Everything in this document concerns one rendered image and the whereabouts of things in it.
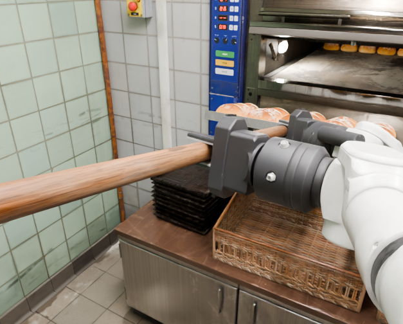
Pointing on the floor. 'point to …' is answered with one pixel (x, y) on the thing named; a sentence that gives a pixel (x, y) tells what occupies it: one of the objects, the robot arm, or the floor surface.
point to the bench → (209, 282)
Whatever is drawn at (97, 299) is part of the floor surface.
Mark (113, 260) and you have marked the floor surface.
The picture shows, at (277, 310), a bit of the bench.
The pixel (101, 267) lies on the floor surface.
